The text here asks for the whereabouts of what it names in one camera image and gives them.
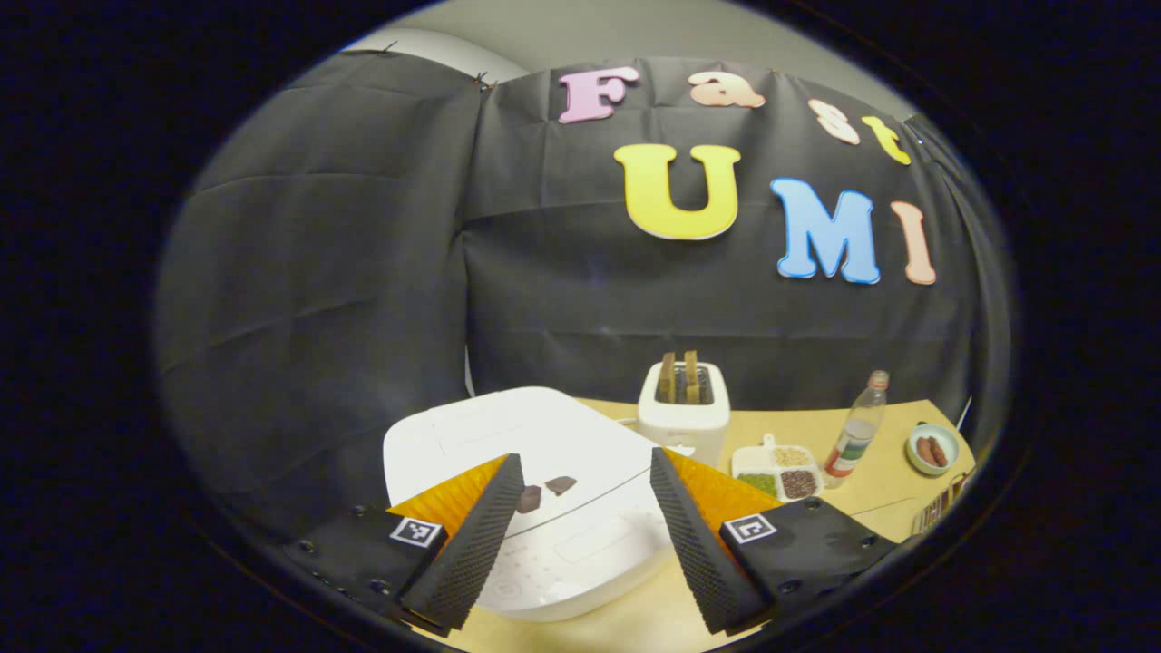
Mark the brown bread slice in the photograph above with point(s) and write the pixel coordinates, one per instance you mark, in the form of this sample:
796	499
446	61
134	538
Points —
667	379
691	376

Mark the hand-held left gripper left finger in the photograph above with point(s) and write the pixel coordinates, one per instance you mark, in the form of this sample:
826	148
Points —
472	553

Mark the white rice cooker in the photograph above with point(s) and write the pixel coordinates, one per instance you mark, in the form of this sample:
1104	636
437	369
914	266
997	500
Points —
562	435

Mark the black backdrop cloth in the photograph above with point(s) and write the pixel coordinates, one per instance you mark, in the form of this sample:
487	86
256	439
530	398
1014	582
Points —
345	299

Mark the brown sausage piece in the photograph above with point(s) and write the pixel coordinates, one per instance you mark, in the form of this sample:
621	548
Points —
925	452
939	451

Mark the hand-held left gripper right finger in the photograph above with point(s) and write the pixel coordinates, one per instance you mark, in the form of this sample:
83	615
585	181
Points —
698	553

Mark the pale green plate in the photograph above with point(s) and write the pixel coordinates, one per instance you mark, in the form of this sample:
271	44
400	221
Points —
951	435

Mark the white toaster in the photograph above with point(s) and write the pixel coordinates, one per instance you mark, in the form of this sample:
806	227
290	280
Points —
685	426

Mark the white divided grain dish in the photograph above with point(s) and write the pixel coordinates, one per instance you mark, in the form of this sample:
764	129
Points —
753	458

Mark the clear plastic bottle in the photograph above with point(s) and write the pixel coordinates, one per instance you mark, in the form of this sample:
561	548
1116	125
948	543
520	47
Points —
857	431

